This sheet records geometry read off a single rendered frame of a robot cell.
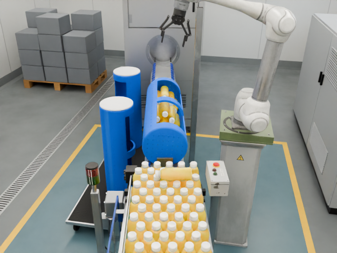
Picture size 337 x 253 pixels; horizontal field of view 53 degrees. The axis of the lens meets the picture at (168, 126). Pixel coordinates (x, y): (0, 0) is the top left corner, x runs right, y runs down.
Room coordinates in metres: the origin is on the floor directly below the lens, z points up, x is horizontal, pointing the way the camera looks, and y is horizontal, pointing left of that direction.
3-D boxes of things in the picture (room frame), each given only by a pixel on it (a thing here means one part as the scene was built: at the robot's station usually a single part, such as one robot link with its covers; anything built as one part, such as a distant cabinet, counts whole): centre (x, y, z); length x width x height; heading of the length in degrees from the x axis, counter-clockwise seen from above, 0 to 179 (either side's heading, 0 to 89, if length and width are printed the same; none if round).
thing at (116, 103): (2.59, 0.44, 1.03); 0.28 x 0.28 x 0.01
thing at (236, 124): (2.21, -0.54, 1.09); 0.22 x 0.18 x 0.06; 176
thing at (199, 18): (3.26, -0.27, 0.85); 0.06 x 0.06 x 1.70; 2
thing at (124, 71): (3.40, 0.44, 1.03); 0.28 x 0.28 x 0.01
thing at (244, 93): (2.18, -0.55, 1.23); 0.18 x 0.16 x 0.22; 4
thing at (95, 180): (1.37, 0.37, 1.18); 0.06 x 0.06 x 0.05
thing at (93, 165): (1.37, 0.37, 1.18); 0.06 x 0.06 x 0.16
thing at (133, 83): (3.40, 0.44, 0.59); 0.28 x 0.28 x 0.88
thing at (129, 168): (1.71, 0.22, 0.95); 0.10 x 0.07 x 0.10; 92
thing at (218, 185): (1.56, -0.28, 1.05); 0.20 x 0.10 x 0.10; 2
